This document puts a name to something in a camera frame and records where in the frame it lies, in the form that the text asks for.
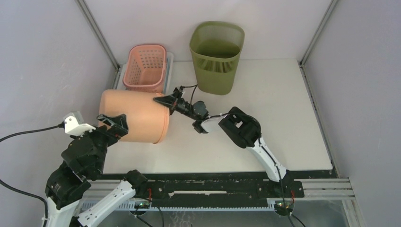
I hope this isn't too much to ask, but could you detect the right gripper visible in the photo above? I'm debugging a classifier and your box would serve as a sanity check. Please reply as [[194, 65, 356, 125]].
[[153, 90, 198, 120]]

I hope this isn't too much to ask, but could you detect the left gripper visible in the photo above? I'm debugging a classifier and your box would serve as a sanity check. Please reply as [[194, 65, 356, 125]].
[[72, 113, 129, 175]]

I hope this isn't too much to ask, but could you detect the orange plastic bucket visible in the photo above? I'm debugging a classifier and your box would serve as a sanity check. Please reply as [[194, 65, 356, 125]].
[[99, 89, 170, 144]]

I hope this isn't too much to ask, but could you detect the pink perforated basket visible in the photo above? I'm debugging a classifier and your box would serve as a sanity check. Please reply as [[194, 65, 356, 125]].
[[122, 44, 167, 93]]

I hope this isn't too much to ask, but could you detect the green plastic waste bin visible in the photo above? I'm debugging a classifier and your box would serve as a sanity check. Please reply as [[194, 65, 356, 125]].
[[189, 21, 245, 96]]

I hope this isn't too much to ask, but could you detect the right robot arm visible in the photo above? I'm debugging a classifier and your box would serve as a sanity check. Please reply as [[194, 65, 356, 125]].
[[153, 86, 292, 197]]

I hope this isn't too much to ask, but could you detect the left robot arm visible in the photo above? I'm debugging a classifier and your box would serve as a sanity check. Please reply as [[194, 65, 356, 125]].
[[44, 112, 148, 227]]

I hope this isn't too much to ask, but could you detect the white plastic basket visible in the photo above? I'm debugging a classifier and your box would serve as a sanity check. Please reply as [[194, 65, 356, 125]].
[[112, 52, 174, 91]]

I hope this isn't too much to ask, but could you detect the blue perforated basket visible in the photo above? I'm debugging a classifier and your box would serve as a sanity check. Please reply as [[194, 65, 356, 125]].
[[163, 57, 171, 93]]

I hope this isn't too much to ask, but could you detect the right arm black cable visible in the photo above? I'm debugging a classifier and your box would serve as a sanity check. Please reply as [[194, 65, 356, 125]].
[[180, 84, 296, 227]]

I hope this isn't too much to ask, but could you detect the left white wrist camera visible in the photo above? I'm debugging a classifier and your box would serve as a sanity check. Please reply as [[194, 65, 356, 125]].
[[63, 111, 96, 136]]

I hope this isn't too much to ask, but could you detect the black mounting base rail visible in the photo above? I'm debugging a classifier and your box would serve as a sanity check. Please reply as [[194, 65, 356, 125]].
[[97, 171, 305, 209]]

